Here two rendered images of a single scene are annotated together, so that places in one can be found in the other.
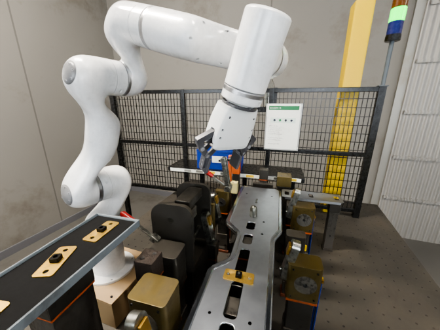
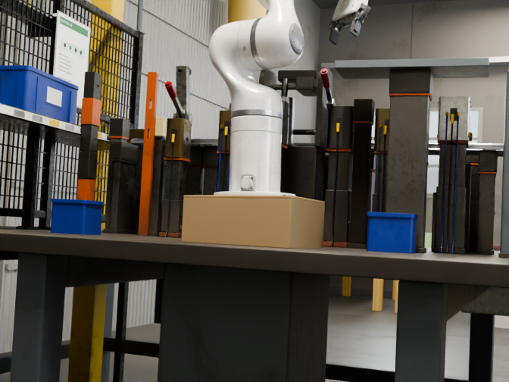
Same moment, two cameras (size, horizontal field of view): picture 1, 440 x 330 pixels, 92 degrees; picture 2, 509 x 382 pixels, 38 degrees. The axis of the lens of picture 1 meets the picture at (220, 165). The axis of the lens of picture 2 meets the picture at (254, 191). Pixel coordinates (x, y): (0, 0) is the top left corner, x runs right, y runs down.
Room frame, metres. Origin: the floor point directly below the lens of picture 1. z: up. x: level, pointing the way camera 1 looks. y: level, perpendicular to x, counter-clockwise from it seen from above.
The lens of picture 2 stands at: (0.65, 2.18, 0.74)
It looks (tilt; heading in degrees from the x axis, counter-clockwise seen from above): 3 degrees up; 272
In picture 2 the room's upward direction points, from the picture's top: 3 degrees clockwise
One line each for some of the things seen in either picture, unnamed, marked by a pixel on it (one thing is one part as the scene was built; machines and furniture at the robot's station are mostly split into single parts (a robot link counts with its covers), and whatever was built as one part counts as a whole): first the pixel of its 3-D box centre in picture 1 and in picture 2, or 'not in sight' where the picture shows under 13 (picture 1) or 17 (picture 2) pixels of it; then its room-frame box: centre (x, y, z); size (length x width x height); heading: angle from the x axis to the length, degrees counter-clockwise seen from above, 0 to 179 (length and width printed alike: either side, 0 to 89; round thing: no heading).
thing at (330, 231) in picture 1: (330, 224); not in sight; (0.97, -0.58, 0.84); 0.05 x 0.05 x 0.29; 75
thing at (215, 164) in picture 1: (220, 157); (29, 98); (1.42, -0.01, 1.09); 0.30 x 0.17 x 0.13; 78
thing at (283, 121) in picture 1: (282, 127); (70, 61); (1.43, -0.42, 1.30); 0.23 x 0.02 x 0.31; 75
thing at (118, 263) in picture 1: (107, 248); (255, 158); (0.72, 0.45, 0.90); 0.19 x 0.19 x 0.18
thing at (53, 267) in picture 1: (55, 258); not in sight; (0.35, 0.33, 1.17); 0.08 x 0.04 x 0.01; 4
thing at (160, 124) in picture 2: (234, 212); (157, 176); (1.03, -0.08, 0.88); 0.04 x 0.04 x 0.37; 75
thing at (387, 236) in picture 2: not in sight; (391, 233); (0.39, 0.43, 0.74); 0.11 x 0.10 x 0.09; 165
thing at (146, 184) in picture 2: (229, 199); (148, 153); (1.06, -0.05, 0.95); 0.03 x 0.01 x 0.50; 165
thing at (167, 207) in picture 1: (186, 255); (292, 156); (0.62, 0.12, 0.94); 0.18 x 0.13 x 0.49; 165
